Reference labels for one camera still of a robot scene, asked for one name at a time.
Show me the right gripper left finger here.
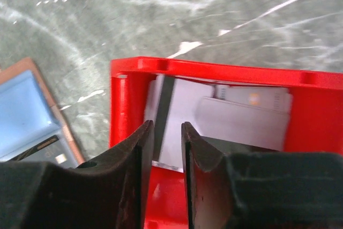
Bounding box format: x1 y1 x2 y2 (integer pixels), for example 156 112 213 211
1 121 154 228

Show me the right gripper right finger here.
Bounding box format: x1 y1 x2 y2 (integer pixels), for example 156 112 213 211
181 122 342 228

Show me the black credit card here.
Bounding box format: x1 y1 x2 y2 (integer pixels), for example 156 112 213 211
10 135 78 168

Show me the red bin with white cards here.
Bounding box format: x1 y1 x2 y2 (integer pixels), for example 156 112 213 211
109 56 342 228

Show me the white cards stack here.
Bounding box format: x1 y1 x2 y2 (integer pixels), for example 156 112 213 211
144 75 293 172

